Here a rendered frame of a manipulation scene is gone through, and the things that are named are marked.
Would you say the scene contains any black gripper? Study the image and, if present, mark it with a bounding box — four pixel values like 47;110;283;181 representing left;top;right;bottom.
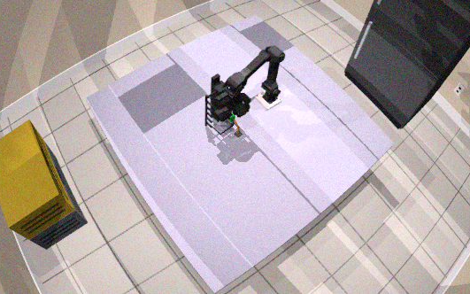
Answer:
214;92;251;122

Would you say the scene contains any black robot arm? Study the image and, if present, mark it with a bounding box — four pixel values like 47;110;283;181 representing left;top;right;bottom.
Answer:
212;46;286;118

